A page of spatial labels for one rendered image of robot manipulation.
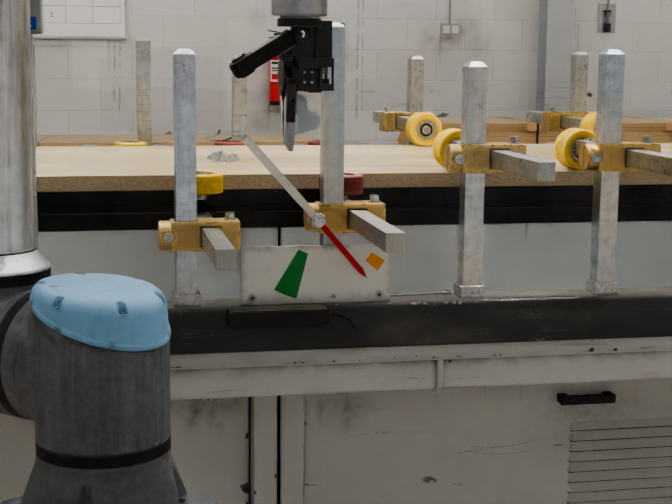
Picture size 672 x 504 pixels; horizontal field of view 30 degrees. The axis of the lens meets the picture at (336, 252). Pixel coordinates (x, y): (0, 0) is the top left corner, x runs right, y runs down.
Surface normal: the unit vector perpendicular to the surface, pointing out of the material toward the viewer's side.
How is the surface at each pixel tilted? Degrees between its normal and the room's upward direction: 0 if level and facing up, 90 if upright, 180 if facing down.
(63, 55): 90
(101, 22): 90
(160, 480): 70
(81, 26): 90
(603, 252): 90
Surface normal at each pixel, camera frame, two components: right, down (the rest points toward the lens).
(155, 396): 0.83, 0.10
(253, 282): 0.19, 0.16
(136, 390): 0.59, 0.14
